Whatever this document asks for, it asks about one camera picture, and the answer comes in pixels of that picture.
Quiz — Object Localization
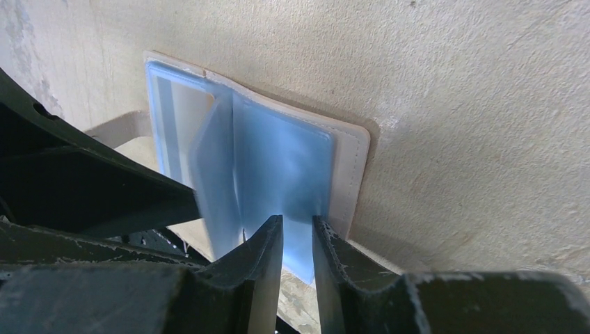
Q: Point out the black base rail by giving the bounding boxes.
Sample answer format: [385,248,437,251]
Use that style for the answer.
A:
[106,228,301,334]

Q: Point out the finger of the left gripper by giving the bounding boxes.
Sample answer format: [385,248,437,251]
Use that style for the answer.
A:
[1,73,200,237]

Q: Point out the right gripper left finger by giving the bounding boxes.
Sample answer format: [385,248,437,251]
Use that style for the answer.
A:
[196,215,283,333]

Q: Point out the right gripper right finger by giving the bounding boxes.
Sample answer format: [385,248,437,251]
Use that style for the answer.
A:
[312,216,400,333]

